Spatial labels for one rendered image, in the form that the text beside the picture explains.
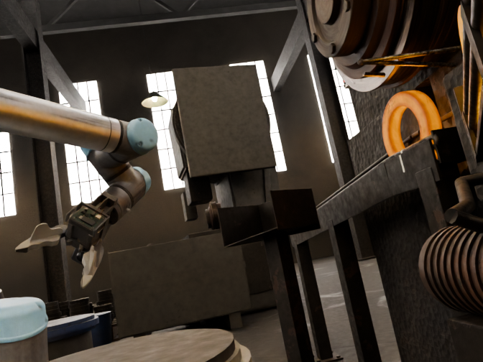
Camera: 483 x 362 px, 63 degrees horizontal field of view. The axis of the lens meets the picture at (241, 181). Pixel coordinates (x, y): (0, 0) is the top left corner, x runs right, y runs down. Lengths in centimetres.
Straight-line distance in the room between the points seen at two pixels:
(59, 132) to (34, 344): 37
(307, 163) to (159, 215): 440
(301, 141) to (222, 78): 810
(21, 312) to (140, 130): 41
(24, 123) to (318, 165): 1108
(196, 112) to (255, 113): 55
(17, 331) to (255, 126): 320
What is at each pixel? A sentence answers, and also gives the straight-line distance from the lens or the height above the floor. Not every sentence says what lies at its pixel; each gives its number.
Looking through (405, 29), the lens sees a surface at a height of 94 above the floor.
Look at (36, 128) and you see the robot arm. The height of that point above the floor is 84.
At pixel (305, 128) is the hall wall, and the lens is 1191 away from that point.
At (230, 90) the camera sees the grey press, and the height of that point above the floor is 203.
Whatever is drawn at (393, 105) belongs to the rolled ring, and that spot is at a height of 82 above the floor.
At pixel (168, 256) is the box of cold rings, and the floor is 64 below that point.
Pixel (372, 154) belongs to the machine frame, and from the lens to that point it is 131.
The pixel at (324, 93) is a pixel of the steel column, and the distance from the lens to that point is 845.
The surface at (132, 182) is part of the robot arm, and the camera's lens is 101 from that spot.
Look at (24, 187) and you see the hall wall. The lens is 1187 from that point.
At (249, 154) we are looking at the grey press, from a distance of 361.
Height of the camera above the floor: 56
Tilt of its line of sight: 10 degrees up
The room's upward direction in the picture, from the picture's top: 11 degrees counter-clockwise
